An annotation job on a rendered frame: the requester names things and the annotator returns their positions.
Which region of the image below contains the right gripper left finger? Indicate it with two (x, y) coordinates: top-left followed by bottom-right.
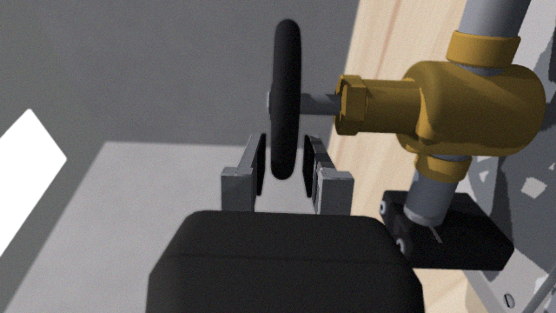
(220, 133), (266, 212)

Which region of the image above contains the brass valve with black handwheel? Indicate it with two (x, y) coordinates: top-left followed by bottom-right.
(267, 0), (556, 313)

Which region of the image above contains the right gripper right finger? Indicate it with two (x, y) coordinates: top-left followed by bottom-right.
(302, 135), (354, 216)

